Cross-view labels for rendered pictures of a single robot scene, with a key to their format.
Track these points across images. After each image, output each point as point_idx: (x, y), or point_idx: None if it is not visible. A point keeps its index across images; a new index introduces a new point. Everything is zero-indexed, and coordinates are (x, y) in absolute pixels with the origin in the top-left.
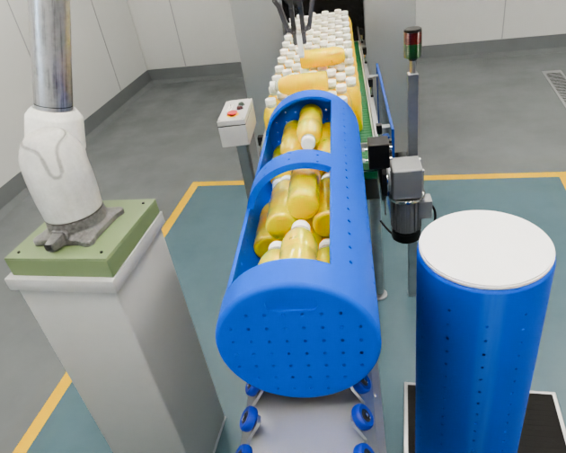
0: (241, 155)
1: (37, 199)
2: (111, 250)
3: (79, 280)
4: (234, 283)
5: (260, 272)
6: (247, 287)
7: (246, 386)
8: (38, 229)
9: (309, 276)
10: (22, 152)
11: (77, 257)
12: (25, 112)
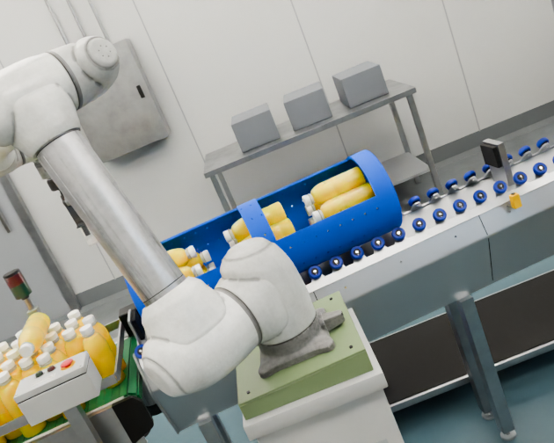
0: (86, 421)
1: (303, 289)
2: (326, 296)
3: (359, 323)
4: (368, 171)
5: (362, 158)
6: (372, 158)
7: (401, 236)
8: (305, 373)
9: (360, 151)
10: (273, 250)
11: (343, 305)
12: (181, 294)
